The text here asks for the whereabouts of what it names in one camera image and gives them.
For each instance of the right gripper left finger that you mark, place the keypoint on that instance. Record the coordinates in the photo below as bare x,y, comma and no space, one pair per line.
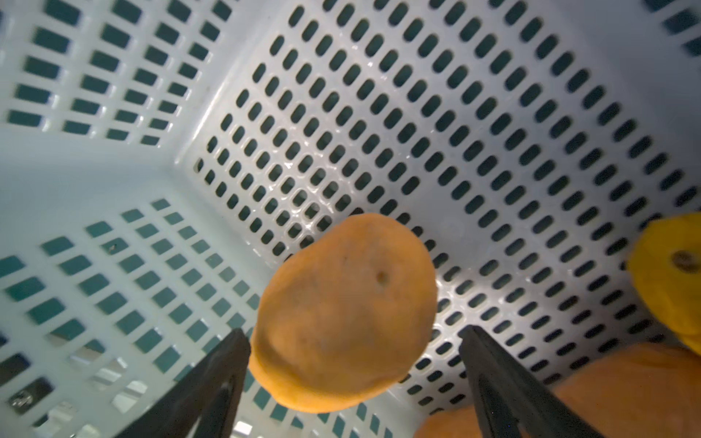
205,402

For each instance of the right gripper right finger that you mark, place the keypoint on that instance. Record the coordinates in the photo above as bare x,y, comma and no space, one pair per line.
508,399

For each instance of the wrinkled orange potato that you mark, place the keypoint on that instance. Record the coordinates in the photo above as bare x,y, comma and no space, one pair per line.
645,390

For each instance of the yellow orange potato basket right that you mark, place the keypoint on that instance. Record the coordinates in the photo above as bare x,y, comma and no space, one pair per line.
665,269

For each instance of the white perforated plastic basket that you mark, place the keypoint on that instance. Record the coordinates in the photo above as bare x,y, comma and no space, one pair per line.
161,159

